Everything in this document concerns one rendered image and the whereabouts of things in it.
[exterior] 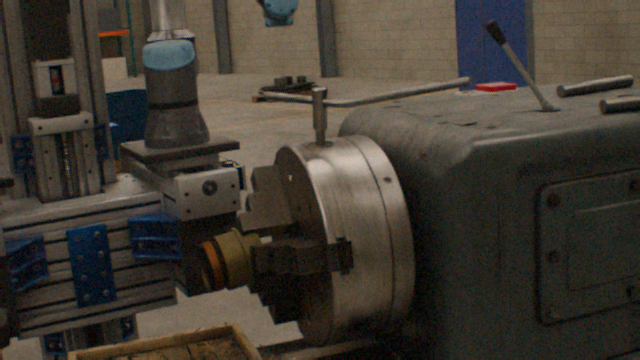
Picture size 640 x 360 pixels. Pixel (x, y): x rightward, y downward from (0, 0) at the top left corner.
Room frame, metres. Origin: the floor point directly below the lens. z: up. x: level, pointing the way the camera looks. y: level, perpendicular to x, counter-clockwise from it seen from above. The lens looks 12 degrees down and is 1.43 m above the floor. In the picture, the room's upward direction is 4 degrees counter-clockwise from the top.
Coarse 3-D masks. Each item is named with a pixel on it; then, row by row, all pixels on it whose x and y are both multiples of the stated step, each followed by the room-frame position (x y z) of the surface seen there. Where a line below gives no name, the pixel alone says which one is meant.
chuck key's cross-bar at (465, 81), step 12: (432, 84) 1.01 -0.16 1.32; (444, 84) 1.00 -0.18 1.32; (456, 84) 0.99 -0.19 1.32; (468, 84) 0.98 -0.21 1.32; (264, 96) 1.17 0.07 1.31; (276, 96) 1.16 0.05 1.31; (288, 96) 1.15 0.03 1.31; (300, 96) 1.14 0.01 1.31; (372, 96) 1.07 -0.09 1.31; (384, 96) 1.05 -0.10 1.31; (396, 96) 1.04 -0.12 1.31
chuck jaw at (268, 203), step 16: (256, 176) 1.18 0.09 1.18; (272, 176) 1.18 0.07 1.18; (256, 192) 1.16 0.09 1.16; (272, 192) 1.16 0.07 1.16; (256, 208) 1.14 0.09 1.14; (272, 208) 1.14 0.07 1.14; (288, 208) 1.15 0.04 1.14; (240, 224) 1.13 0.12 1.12; (256, 224) 1.12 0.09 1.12; (272, 224) 1.13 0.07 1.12; (288, 224) 1.13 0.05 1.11
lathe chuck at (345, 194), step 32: (288, 160) 1.14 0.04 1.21; (320, 160) 1.07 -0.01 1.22; (352, 160) 1.08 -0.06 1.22; (288, 192) 1.15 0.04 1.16; (320, 192) 1.02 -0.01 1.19; (352, 192) 1.03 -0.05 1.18; (320, 224) 1.01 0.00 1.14; (352, 224) 1.01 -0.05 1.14; (384, 224) 1.02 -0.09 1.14; (352, 256) 0.99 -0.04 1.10; (384, 256) 1.01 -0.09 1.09; (320, 288) 1.04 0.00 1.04; (352, 288) 0.99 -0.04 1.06; (384, 288) 1.01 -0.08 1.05; (320, 320) 1.05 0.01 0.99; (352, 320) 1.01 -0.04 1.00; (384, 320) 1.04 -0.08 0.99
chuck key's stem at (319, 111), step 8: (312, 88) 1.12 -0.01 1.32; (320, 88) 1.11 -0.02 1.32; (312, 96) 1.12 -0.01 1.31; (320, 96) 1.11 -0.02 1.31; (320, 104) 1.11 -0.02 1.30; (320, 112) 1.11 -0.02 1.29; (320, 120) 1.11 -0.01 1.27; (320, 128) 1.11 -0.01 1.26; (320, 136) 1.12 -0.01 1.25; (320, 144) 1.12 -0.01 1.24
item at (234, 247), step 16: (224, 240) 1.08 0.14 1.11; (240, 240) 1.07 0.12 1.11; (256, 240) 1.09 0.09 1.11; (208, 256) 1.06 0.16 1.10; (224, 256) 1.06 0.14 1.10; (240, 256) 1.06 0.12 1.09; (208, 272) 1.05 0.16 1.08; (224, 272) 1.06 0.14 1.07; (240, 272) 1.06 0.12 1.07; (256, 272) 1.09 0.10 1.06; (208, 288) 1.08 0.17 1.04
